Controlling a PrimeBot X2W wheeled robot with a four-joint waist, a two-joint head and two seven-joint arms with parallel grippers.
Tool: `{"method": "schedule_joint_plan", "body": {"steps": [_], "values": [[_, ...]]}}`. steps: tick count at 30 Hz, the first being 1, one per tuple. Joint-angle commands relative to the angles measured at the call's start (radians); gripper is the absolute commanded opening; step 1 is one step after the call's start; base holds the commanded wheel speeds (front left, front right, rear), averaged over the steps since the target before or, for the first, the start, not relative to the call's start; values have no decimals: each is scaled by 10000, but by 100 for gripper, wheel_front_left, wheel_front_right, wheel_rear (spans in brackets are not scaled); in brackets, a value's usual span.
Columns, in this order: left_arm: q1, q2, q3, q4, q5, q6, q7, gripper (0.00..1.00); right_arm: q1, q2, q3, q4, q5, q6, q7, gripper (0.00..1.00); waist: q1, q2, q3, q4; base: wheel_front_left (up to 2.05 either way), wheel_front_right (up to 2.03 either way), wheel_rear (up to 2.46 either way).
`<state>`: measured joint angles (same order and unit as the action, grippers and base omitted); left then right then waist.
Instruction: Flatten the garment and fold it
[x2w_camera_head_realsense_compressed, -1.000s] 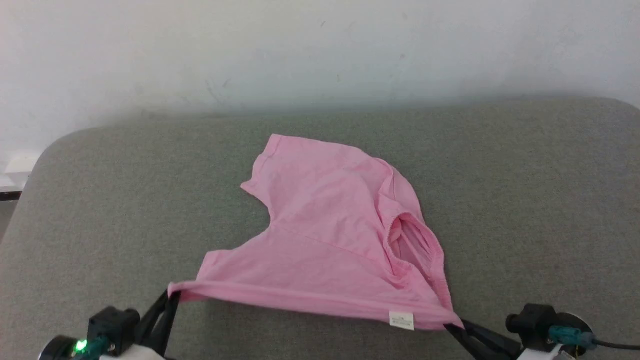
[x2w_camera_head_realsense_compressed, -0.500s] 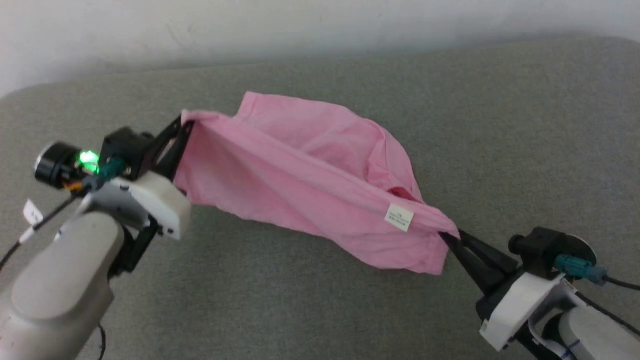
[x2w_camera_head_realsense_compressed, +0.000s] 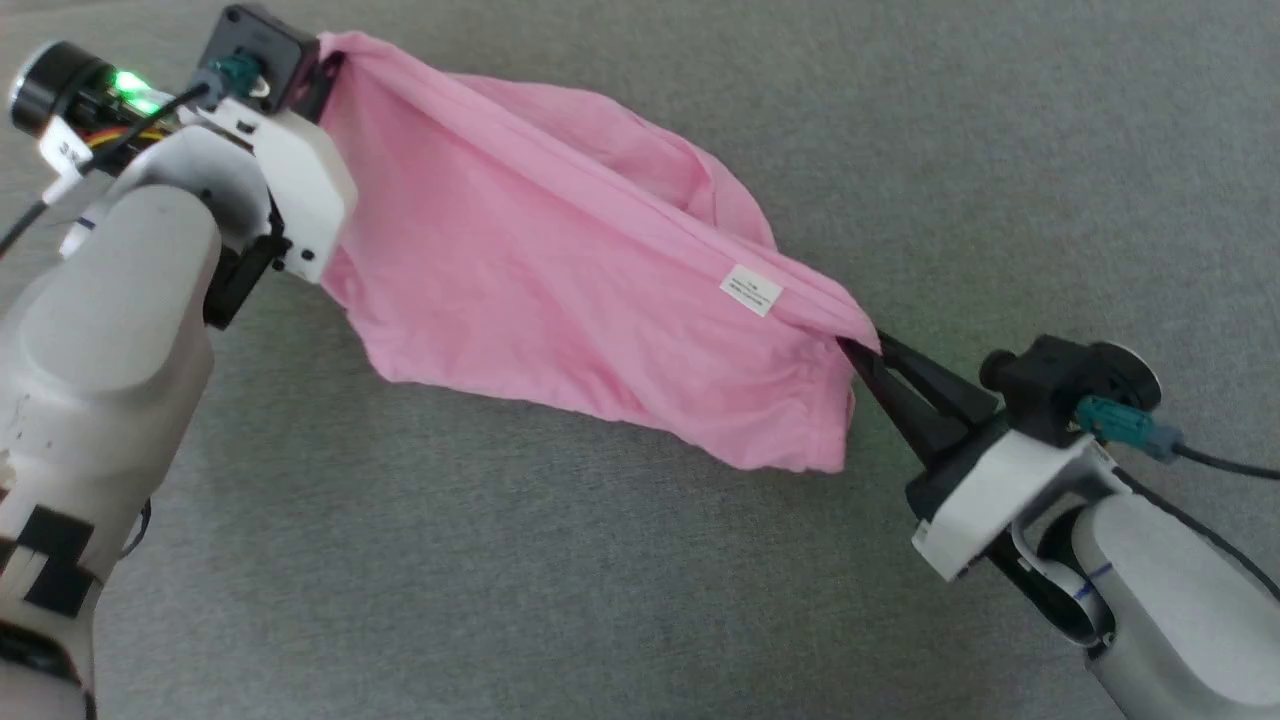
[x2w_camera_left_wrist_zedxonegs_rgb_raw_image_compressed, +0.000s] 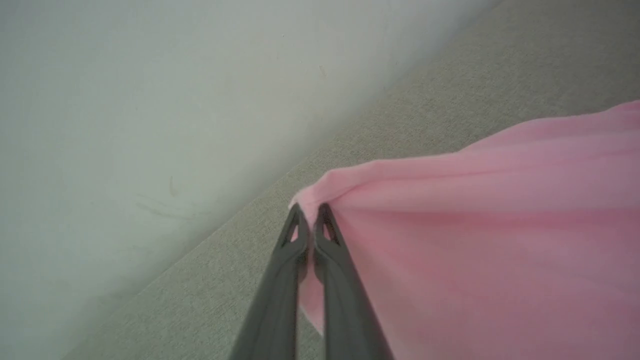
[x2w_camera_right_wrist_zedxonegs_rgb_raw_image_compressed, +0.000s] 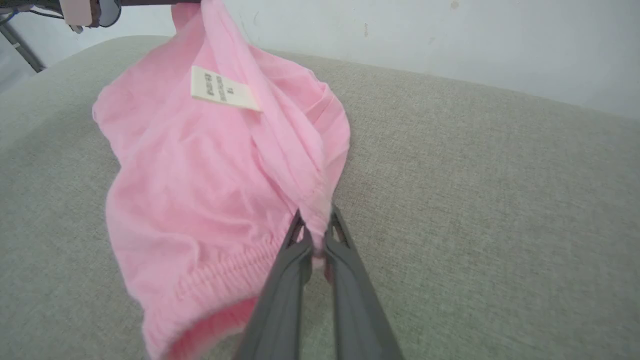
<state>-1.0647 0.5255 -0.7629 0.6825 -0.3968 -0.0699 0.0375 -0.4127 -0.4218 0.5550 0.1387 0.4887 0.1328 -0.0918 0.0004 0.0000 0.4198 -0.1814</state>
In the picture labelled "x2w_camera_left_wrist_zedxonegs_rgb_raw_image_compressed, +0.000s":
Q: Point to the pink garment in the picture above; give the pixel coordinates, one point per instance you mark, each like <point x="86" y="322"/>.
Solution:
<point x="475" y="240"/>

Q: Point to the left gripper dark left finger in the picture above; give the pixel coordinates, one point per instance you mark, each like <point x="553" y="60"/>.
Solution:
<point x="277" y="300"/>

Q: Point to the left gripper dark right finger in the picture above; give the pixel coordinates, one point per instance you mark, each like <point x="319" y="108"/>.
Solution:
<point x="345" y="305"/>

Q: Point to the grey fabric sofa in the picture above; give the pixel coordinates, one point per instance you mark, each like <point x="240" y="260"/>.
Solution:
<point x="450" y="100"/>

